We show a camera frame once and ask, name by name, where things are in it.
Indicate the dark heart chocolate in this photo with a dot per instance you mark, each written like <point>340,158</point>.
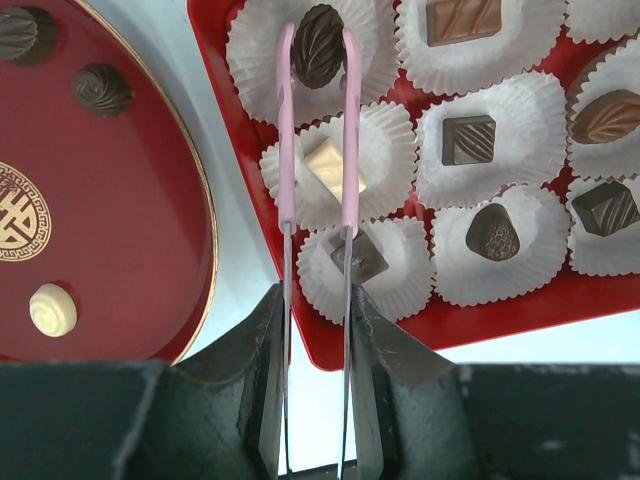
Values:
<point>492,235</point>

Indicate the pink metal tongs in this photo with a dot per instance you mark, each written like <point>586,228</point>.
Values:
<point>287,205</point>

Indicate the milk leaf shaped chocolate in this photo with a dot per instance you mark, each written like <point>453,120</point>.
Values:
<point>608,118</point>

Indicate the white bar chocolate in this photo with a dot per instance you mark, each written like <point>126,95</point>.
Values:
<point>326,163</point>

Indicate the milk marbled bar chocolate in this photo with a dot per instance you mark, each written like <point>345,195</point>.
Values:
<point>455,21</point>

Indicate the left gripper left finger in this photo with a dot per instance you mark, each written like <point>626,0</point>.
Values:
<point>235,402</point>

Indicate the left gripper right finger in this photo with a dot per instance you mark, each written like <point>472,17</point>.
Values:
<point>401,389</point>

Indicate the dark square ridged chocolate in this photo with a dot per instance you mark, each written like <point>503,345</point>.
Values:
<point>468,140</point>
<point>367,261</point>
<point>606,209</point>

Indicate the dark swirl round chocolate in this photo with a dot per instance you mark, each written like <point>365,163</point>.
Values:
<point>102,89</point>

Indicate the round red plate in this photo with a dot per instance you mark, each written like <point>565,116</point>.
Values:
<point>115,210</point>

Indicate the white paper cup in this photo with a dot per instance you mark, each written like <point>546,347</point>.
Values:
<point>464,278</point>
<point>598,21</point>
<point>530,141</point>
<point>594,255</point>
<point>251,54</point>
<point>387,164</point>
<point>615,69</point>
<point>403,290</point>
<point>529,31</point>

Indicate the white round swirl chocolate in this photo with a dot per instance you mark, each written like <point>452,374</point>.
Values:
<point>52,310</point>

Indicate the dark oval chocolate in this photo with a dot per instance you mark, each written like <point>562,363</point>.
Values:
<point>318,51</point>

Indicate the red chocolate box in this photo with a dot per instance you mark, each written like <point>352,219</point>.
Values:
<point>570,297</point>

